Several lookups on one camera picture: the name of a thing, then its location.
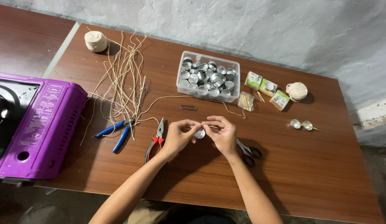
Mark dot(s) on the large cream twine ball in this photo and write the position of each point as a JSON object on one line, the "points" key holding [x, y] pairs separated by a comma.
{"points": [[96, 41]]}

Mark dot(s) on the person's right hand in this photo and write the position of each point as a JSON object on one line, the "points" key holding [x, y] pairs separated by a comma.
{"points": [[223, 135]]}

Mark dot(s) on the person's khaki trousers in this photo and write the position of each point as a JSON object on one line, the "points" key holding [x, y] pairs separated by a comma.
{"points": [[168, 213]]}

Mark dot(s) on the clear bag of toothpicks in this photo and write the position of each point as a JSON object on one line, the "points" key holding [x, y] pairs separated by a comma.
{"points": [[246, 101]]}

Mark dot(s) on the person's left hand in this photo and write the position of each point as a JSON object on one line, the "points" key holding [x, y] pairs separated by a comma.
{"points": [[177, 137]]}

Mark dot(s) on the toothpick across two cups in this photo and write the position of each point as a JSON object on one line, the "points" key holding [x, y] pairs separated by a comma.
{"points": [[305, 124]]}

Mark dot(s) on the thin wooden toothpick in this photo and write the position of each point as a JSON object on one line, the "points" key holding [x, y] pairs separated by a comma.
{"points": [[210, 125]]}

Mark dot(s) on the small cream twine ball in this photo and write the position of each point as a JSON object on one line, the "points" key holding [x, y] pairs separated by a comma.
{"points": [[296, 91]]}

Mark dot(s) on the clear plastic container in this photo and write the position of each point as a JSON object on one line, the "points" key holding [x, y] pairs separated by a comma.
{"points": [[208, 76]]}

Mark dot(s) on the aluminium cup with wick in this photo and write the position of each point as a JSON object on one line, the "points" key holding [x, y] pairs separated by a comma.
{"points": [[294, 123], [308, 125]]}

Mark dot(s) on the pile of aluminium tealight cups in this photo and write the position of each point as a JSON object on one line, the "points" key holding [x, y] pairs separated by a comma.
{"points": [[208, 77]]}

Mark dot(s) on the loose toothpicks beside boxes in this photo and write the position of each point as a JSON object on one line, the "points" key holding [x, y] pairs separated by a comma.
{"points": [[260, 96]]}

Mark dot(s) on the purple portable gas stove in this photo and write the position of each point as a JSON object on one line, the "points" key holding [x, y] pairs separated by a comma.
{"points": [[31, 124]]}

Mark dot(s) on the small aluminium tealight cup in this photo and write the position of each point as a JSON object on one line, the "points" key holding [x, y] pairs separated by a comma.
{"points": [[199, 134]]}

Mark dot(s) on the green white toothpick box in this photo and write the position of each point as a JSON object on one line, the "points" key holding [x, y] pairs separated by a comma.
{"points": [[280, 100], [253, 80], [268, 87]]}

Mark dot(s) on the small clear plastic tube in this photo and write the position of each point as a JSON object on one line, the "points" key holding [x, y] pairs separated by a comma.
{"points": [[188, 107]]}

